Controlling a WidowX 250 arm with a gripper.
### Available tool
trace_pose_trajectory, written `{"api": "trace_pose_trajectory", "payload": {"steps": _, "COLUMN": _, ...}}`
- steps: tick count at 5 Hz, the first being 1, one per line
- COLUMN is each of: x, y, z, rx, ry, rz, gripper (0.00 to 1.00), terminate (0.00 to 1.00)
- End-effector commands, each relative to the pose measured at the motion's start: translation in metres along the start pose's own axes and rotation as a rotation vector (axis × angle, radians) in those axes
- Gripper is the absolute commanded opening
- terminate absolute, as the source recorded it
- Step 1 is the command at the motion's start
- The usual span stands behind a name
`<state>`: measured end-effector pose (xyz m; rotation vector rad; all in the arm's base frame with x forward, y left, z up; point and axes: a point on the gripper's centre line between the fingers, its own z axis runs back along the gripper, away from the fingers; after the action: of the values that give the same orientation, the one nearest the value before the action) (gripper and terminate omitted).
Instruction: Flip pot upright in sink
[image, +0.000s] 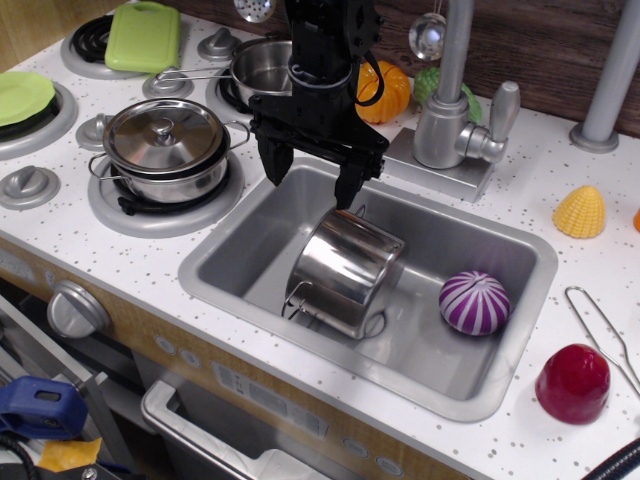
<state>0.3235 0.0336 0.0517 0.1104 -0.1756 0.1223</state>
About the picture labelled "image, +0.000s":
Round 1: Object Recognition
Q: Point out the grey countertop knob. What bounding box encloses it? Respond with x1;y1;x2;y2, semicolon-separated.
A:
1;165;61;210
197;27;241;62
75;113;113;152
142;67;194;99

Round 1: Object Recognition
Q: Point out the grey countertop knob back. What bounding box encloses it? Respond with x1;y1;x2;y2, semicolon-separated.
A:
197;27;241;62

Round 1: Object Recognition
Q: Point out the hanging steel ladle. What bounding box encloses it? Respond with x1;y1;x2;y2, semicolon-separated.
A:
408;1;447;61

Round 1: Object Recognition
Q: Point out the steel pot with lid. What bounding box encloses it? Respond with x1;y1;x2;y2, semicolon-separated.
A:
88;98;250;204

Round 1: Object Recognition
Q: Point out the orange toy pumpkin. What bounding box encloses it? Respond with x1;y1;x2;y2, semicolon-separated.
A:
356;61;412;124

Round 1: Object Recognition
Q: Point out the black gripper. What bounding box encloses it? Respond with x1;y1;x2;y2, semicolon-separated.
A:
249;85;389;210

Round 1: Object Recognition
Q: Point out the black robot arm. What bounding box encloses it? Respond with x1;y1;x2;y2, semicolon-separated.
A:
249;1;389;210

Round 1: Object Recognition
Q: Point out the grey countertop knob centre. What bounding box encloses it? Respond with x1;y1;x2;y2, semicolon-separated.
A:
142;67;194;99

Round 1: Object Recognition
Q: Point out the grey stove burner front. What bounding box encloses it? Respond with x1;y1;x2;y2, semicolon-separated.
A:
88;154;244;239

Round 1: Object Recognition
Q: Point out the purple striped toy onion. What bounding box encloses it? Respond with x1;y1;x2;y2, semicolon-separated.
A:
438;270;511;336

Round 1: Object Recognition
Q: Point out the yellow toy corn piece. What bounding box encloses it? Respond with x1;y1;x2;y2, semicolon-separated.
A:
552;185;606;239

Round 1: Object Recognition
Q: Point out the oven door handle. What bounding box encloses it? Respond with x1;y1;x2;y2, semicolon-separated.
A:
141;380;326;479

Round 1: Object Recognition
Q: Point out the red toy apple half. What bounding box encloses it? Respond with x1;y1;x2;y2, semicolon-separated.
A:
535;344;611;425

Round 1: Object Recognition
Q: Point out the green toy vegetable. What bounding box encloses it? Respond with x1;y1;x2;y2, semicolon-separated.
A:
413;67;483;123

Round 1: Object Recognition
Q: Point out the grey toy sink basin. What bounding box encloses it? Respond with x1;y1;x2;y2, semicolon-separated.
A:
179;158;558;422

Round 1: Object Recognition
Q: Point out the grey stove knob front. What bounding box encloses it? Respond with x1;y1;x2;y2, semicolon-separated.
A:
47;280;111;339

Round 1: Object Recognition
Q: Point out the green cutting board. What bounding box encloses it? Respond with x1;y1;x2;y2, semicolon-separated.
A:
105;1;181;74

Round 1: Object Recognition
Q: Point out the steel saucepan with wire handle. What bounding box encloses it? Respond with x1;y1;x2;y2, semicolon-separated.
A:
151;39;292;107

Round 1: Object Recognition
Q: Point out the grey post right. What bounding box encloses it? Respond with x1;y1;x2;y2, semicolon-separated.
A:
569;0;639;154

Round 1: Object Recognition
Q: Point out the hanging slotted spoon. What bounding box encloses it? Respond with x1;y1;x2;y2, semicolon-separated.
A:
233;0;277;24

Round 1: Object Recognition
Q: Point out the blue clamp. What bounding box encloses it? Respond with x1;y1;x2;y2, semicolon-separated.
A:
1;376;89;440

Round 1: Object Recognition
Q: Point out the silver toy faucet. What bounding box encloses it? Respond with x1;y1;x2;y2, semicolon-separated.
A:
384;0;521;202

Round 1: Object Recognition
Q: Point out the yellow tape piece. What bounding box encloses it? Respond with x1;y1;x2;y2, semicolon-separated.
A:
37;438;103;473

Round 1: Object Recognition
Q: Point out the grey countertop knob left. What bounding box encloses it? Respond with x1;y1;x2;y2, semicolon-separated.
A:
1;165;61;210

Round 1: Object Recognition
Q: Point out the grey countertop knob middle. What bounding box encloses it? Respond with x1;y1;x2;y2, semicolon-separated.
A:
75;113;113;152

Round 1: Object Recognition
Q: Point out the grey stove burner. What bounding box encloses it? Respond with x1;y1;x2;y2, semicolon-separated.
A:
1;82;78;161
88;154;244;239
60;14;143;80

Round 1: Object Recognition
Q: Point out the green toy plate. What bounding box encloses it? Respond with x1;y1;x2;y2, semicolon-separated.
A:
1;71;55;127

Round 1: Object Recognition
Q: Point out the grey stove burner far left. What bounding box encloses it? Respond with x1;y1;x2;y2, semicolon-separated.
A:
1;82;78;161

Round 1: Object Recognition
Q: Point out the grey stove burner back left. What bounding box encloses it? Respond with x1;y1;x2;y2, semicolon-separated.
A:
60;14;143;80

